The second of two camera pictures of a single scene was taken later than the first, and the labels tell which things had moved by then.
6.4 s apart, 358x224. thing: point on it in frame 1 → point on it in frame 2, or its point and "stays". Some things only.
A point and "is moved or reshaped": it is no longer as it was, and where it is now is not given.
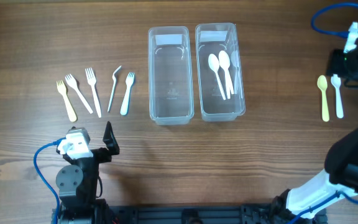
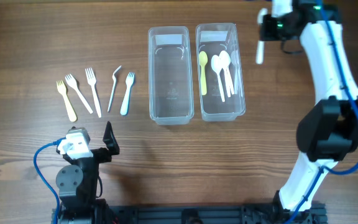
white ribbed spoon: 214,64 stays
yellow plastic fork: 61,88 stays
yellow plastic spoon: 322,81 is moved or reshaped
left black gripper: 105,155 stays
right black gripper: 334,66 → 270,33
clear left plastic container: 170,74 stays
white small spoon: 336,81 is moved or reshaped
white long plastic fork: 92,80 stays
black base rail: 202,213 stays
